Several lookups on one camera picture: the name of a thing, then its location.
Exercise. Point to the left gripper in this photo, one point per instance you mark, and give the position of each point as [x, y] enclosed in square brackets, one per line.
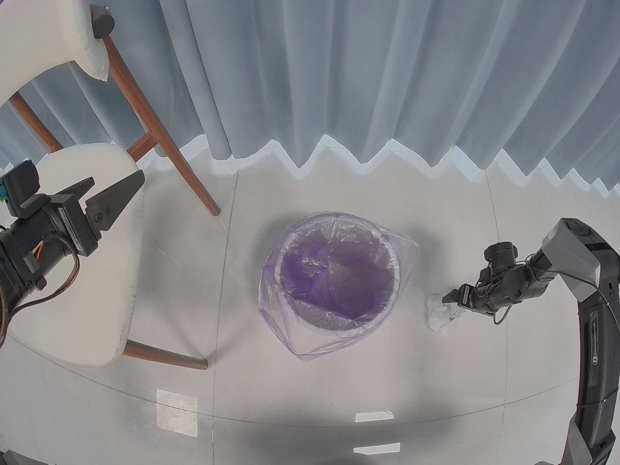
[72, 225]

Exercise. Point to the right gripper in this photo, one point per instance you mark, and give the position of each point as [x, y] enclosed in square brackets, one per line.
[477, 299]

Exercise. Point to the clear plastic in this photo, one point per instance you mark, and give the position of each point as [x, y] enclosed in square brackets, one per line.
[438, 315]

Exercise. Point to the purple plastic bag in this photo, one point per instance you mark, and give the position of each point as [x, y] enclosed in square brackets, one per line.
[334, 279]

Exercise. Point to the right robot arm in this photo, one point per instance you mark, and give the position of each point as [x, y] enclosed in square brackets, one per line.
[571, 255]

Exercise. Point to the white trash bin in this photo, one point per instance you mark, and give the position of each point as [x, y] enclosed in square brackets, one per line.
[339, 331]

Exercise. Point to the white cushioned wooden chair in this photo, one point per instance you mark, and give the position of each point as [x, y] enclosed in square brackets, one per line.
[72, 284]

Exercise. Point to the pale blue curtain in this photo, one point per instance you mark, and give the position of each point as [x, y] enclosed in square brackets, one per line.
[339, 41]

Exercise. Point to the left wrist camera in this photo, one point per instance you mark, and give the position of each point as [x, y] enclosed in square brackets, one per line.
[22, 184]

